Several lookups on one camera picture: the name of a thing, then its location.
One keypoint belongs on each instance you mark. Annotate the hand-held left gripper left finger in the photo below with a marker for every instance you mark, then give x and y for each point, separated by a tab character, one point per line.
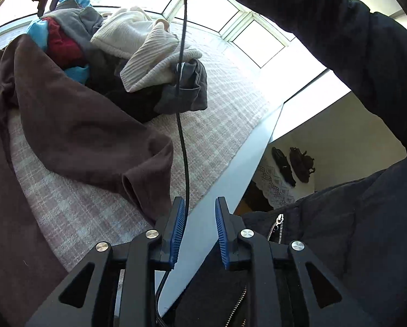
176	231

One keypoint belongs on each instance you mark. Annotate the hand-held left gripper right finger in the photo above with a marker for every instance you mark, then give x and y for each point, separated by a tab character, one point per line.
222	231

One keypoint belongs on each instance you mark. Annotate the brown sweater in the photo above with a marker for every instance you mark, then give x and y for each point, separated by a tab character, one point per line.
70	126

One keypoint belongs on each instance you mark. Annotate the white lace cloth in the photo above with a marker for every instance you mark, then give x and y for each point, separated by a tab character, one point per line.
275	184

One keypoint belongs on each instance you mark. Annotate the dark shoe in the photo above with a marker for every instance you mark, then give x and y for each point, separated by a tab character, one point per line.
283	167
302	165

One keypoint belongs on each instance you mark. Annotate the pink plaid blanket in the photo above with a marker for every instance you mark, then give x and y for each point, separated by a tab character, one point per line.
217	126

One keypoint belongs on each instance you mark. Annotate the black garment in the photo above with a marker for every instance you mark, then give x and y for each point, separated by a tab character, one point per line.
128	104

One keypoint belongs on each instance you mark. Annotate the cream ribbed sweater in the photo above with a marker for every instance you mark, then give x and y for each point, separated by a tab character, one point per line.
135	41

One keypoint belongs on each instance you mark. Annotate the red garment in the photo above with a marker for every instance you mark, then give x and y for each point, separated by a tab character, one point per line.
64	49

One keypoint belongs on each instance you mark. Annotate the grey fleece garment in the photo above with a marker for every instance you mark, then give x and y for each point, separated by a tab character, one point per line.
74	24

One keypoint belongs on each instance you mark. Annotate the light blue garment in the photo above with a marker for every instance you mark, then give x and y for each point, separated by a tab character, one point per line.
38	34

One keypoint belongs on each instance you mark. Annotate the white window frame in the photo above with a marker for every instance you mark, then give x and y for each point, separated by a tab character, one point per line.
237	17

